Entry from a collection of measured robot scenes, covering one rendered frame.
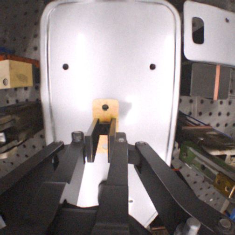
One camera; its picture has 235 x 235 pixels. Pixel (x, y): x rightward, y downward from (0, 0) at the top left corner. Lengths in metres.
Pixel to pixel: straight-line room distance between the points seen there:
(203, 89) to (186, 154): 0.12
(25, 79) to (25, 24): 0.48
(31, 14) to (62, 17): 0.42
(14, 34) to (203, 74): 0.65
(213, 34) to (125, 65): 0.16
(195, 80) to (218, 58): 0.06
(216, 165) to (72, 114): 0.22
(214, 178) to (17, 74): 0.30
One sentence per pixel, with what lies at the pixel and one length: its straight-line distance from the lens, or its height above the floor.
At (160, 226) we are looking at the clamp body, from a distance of 0.55.
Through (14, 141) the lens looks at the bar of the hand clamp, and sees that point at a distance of 0.23.
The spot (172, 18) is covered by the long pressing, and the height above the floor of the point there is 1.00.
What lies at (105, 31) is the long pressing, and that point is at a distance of 0.22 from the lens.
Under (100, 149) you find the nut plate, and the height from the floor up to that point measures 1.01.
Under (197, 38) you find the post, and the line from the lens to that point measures 0.32.
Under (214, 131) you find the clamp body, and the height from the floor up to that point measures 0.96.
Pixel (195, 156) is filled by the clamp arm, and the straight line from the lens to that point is 0.25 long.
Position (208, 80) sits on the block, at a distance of 0.29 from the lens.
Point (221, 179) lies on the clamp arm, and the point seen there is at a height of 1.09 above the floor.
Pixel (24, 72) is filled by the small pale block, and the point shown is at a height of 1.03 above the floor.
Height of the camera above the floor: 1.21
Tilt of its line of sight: 76 degrees down
